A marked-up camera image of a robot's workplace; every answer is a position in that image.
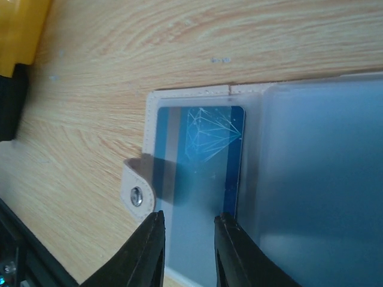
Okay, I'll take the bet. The translucent plastic card holder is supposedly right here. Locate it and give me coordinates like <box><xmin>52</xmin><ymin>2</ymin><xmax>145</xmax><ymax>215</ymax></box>
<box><xmin>121</xmin><ymin>73</ymin><xmax>382</xmax><ymax>286</ymax></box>

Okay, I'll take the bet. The yellow bin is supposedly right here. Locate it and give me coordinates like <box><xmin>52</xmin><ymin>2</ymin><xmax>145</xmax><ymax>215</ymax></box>
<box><xmin>1</xmin><ymin>0</ymin><xmax>51</xmax><ymax>78</ymax></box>

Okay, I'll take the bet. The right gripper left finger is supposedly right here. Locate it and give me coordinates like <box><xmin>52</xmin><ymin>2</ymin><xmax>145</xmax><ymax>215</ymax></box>
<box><xmin>81</xmin><ymin>210</ymin><xmax>165</xmax><ymax>287</ymax></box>

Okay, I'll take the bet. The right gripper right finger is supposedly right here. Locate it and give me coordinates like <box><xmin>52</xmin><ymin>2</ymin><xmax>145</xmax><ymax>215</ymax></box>
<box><xmin>214</xmin><ymin>212</ymin><xmax>299</xmax><ymax>286</ymax></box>

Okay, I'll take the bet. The dark blue card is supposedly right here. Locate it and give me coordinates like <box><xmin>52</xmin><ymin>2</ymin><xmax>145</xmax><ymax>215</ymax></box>
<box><xmin>153</xmin><ymin>106</ymin><xmax>245</xmax><ymax>223</ymax></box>

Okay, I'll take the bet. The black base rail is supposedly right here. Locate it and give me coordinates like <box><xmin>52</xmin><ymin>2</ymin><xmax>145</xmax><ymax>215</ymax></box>
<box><xmin>1</xmin><ymin>201</ymin><xmax>79</xmax><ymax>286</ymax></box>

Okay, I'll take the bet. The black bin near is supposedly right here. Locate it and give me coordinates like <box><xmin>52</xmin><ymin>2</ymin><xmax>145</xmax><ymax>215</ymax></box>
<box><xmin>1</xmin><ymin>64</ymin><xmax>29</xmax><ymax>141</ymax></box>

